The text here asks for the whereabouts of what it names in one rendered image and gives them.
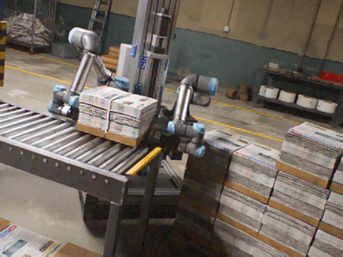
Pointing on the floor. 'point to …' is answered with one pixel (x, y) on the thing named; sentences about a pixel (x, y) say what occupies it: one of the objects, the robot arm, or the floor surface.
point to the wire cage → (28, 27)
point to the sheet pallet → (112, 58)
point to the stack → (303, 238)
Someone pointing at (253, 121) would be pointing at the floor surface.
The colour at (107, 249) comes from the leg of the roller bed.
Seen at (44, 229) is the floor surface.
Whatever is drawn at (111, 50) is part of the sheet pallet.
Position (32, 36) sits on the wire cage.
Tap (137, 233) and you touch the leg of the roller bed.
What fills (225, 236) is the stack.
